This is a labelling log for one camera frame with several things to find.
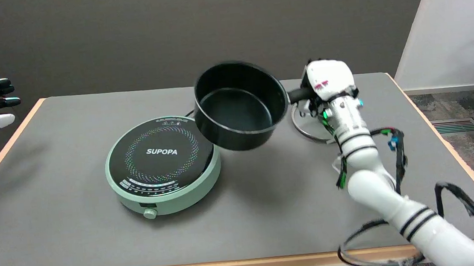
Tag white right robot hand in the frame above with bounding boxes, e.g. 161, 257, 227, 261
293, 56, 361, 122

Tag black soup pot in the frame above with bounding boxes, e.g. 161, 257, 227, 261
190, 54, 321, 155

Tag glass pot lid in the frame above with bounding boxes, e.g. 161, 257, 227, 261
290, 99, 338, 147

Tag green induction stove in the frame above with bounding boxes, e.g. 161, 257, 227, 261
101, 112, 227, 223

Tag floor vent grille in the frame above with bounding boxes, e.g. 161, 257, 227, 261
430, 117, 474, 137

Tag black wrist cable with connectors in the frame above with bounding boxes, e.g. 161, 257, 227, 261
330, 126, 410, 201

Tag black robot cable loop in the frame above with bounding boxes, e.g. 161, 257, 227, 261
332, 179, 474, 266

